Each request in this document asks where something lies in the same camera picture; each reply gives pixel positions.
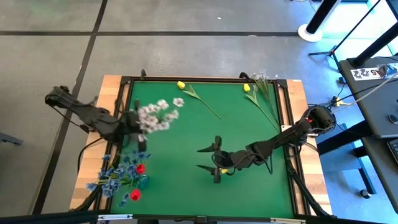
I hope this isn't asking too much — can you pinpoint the pale lilac flower bunch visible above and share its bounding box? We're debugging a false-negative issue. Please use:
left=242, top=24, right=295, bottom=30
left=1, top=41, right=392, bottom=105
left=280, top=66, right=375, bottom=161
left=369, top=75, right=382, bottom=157
left=250, top=69, right=280, bottom=125

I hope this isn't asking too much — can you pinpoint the blue flower bunch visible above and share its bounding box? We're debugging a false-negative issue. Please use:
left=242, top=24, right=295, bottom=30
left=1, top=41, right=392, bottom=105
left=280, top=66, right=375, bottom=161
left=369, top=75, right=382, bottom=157
left=85, top=151, right=152, bottom=208

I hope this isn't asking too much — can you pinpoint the blue glass vase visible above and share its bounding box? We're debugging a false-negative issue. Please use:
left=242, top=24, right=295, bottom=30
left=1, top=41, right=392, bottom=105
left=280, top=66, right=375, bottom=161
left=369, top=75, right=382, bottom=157
left=136, top=174, right=150, bottom=191

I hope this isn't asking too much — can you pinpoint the black table frame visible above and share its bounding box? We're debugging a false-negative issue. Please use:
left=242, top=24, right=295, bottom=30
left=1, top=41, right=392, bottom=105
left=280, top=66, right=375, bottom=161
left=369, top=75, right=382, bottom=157
left=95, top=68, right=330, bottom=223

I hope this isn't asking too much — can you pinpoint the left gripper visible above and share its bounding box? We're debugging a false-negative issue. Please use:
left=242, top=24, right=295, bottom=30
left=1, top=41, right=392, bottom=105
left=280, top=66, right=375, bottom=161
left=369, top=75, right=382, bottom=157
left=119, top=99, right=147, bottom=153

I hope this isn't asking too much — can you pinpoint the dark desk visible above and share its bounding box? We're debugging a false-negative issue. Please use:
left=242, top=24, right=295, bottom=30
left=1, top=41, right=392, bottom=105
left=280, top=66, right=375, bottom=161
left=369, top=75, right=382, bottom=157
left=338, top=55, right=398, bottom=139
left=362, top=136, right=398, bottom=214

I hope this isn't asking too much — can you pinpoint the yellow tulip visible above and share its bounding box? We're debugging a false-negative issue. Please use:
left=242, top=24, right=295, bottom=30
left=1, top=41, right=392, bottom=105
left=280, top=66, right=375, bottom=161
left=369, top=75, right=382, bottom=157
left=176, top=80, right=223, bottom=120
left=243, top=83, right=282, bottom=133

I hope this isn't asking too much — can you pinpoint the white cable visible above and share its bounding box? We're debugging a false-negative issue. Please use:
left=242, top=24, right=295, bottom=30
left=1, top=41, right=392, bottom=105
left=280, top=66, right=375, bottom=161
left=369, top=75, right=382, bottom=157
left=337, top=72, right=398, bottom=110

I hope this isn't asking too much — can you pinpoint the white metal bracket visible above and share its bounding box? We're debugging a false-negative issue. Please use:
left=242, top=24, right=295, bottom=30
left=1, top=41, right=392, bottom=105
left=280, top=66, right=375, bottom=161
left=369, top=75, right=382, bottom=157
left=269, top=217, right=307, bottom=224
left=97, top=213, right=134, bottom=221

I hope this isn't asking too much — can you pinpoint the wooden table side board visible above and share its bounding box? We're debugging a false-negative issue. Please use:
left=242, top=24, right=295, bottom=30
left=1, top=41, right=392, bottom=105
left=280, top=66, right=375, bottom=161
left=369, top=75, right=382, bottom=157
left=285, top=79, right=333, bottom=216
left=70, top=74, right=123, bottom=212

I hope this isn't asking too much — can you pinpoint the black pole white round base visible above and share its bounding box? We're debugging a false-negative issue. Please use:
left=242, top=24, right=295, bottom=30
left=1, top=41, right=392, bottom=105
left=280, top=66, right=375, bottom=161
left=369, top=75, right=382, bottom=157
left=297, top=0, right=342, bottom=44

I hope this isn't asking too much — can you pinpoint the white paper label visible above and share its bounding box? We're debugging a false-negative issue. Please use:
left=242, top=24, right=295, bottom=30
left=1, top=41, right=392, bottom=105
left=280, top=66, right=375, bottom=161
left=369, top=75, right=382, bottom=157
left=350, top=66, right=389, bottom=82

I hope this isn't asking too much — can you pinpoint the black keyboard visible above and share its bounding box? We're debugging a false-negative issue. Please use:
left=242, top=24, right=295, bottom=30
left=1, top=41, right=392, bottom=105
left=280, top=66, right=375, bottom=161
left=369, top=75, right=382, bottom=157
left=387, top=138, right=398, bottom=164

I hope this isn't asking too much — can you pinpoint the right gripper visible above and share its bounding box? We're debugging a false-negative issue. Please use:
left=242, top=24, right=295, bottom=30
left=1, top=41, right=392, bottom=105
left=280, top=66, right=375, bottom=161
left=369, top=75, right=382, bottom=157
left=196, top=136, right=259, bottom=185

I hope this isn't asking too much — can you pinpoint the white flower bunch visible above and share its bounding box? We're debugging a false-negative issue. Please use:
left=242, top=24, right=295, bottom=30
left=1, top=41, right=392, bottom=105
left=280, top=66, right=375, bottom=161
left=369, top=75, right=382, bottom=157
left=135, top=97, right=186, bottom=143

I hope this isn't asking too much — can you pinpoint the black tripod stand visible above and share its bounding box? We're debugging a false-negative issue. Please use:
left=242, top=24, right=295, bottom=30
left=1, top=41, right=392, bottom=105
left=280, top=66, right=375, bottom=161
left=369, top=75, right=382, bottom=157
left=307, top=0, right=384, bottom=68

